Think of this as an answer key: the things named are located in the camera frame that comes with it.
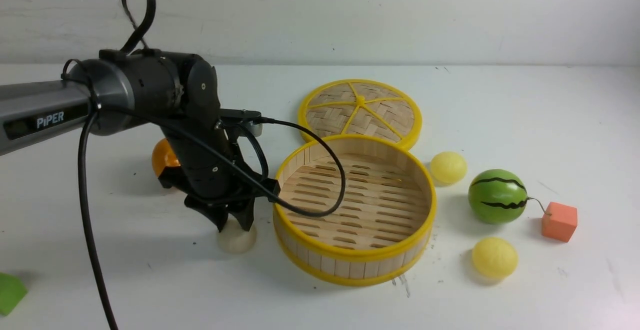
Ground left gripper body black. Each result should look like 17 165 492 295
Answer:
159 118 281 213

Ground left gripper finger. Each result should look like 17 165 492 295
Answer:
229 198 256 232
192 204 229 233

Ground white bun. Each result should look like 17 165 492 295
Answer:
216 218 258 255

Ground yellow bun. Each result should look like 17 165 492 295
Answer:
471 237 519 280
430 152 467 185

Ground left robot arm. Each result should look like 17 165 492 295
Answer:
0 50 279 231

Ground bamboo steamer tray yellow rims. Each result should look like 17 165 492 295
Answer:
272 135 437 286

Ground woven bamboo steamer lid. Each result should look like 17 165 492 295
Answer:
297 79 423 150

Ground orange toy tangerine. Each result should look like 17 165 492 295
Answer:
151 137 181 178

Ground green block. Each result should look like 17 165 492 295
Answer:
0 273 28 317

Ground green toy watermelon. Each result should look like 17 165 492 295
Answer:
467 169 551 225

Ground orange foam cube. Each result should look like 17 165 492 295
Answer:
541 201 578 242

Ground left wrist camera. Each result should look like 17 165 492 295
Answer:
216 108 263 137

